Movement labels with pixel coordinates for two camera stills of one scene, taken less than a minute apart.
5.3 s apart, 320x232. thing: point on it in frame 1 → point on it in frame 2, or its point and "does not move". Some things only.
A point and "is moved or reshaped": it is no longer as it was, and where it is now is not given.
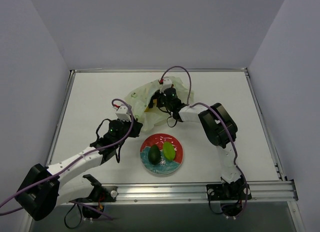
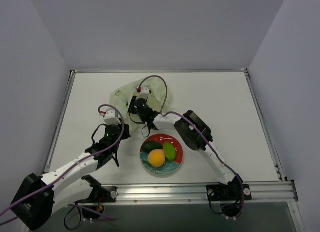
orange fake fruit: (155, 101) → (156, 158)
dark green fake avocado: (154, 154) → (149, 146)
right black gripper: (155, 101) → (132, 108)
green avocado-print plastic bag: (148, 121) is moved or reshaped
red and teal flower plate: (165, 166) does not move
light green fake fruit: (169, 150) does not move
